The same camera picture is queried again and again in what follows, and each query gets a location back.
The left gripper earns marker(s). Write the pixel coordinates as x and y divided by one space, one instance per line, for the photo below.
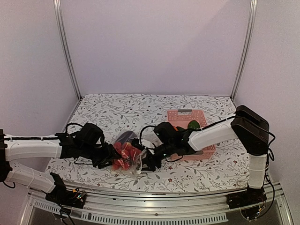
108 154

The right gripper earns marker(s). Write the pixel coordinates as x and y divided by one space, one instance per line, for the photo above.
148 161

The clear zip top bag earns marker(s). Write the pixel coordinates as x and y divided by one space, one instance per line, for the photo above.
136 169

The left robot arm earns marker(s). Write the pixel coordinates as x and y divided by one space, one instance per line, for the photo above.
88 142

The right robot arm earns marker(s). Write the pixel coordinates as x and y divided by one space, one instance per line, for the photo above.
245 125

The dark purple fake eggplant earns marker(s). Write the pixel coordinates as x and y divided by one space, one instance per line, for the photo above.
127 136

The green fake vegetable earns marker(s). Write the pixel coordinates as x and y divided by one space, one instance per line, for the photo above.
193 124

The pink plastic basket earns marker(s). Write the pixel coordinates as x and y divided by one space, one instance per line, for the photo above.
182 117

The floral table mat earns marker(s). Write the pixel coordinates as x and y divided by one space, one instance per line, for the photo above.
228 168

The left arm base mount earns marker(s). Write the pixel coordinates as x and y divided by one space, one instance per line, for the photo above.
63 197

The aluminium front rail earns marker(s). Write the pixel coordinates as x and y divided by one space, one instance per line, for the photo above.
105 206

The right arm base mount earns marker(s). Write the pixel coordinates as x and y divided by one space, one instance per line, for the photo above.
251 202

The left aluminium frame post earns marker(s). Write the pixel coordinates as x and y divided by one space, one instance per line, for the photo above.
65 48

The aluminium frame post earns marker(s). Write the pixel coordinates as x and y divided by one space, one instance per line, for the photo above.
65 48
245 49

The right aluminium frame post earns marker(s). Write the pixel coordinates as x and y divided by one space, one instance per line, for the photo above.
245 49

